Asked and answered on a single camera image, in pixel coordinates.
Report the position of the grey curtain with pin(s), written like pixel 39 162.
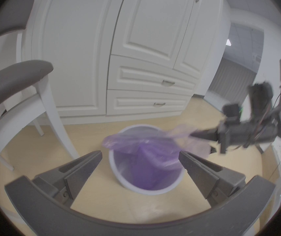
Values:
pixel 231 82

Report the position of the ceiling light panel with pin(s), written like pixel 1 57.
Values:
pixel 229 42

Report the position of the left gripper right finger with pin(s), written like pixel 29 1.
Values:
pixel 212 178

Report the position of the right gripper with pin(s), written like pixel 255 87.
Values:
pixel 248 133

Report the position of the white wardrobe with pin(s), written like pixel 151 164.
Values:
pixel 81 45

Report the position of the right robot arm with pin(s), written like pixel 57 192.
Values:
pixel 260 99

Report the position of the white trash bin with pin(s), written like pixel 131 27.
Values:
pixel 117 168

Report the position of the grey and white chair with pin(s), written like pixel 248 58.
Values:
pixel 12 75

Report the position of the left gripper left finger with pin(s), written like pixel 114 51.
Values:
pixel 81 173

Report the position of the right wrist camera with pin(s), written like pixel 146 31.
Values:
pixel 231 111

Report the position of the purple plastic bag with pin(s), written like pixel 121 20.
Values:
pixel 155 161

